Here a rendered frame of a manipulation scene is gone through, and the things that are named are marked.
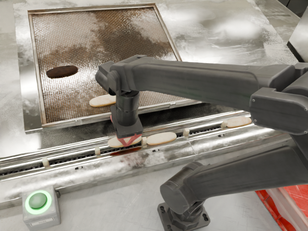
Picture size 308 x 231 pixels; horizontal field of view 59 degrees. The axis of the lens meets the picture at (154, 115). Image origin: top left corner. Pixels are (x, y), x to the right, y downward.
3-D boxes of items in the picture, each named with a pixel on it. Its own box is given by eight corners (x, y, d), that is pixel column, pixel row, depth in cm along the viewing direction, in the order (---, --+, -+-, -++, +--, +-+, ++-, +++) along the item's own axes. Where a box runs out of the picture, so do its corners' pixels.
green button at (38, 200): (30, 213, 61) (28, 211, 59) (29, 197, 63) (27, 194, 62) (49, 209, 62) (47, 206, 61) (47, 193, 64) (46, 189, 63)
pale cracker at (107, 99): (91, 109, 83) (90, 107, 82) (88, 99, 84) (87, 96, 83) (122, 101, 86) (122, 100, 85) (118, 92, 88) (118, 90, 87)
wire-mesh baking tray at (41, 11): (42, 128, 77) (41, 125, 76) (28, 13, 100) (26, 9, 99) (199, 100, 92) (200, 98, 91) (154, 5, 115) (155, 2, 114)
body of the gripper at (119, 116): (132, 107, 76) (134, 87, 71) (143, 134, 70) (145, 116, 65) (109, 110, 74) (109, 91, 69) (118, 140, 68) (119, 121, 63)
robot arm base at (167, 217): (167, 239, 67) (210, 225, 71) (173, 227, 61) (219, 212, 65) (156, 206, 72) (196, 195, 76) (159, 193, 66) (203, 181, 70)
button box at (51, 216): (30, 239, 67) (19, 222, 58) (29, 209, 71) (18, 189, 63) (65, 229, 69) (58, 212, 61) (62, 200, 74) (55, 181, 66)
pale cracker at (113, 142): (109, 150, 76) (109, 147, 75) (106, 139, 78) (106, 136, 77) (143, 142, 79) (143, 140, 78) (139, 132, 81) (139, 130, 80)
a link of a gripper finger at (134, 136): (133, 130, 81) (135, 109, 74) (140, 149, 77) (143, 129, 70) (111, 134, 79) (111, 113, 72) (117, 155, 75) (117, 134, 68)
